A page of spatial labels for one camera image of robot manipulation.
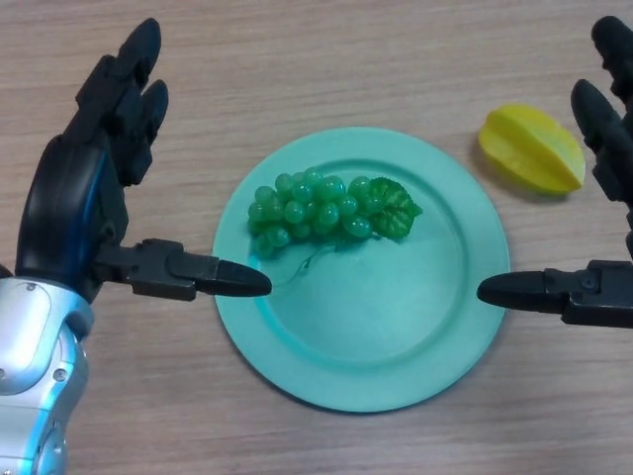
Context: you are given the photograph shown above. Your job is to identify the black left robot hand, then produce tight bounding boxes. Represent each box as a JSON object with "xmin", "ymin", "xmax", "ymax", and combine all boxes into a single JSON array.
[{"xmin": 14, "ymin": 18, "xmax": 272, "ymax": 304}]

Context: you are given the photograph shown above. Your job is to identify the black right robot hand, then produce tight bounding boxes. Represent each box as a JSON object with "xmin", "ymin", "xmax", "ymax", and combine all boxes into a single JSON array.
[{"xmin": 476, "ymin": 15, "xmax": 633, "ymax": 329}]

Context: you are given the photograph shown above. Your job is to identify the green grapes bunch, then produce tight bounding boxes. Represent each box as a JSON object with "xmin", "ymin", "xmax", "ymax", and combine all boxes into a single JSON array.
[{"xmin": 246, "ymin": 166, "xmax": 424, "ymax": 288}]

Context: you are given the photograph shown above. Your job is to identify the green round plate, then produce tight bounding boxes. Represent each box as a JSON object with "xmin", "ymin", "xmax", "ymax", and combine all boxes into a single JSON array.
[{"xmin": 212, "ymin": 127, "xmax": 511, "ymax": 414}]

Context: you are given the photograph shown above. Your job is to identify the yellow starfruit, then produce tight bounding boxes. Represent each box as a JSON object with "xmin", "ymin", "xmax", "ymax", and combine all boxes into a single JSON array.
[{"xmin": 477, "ymin": 102, "xmax": 587, "ymax": 196}]

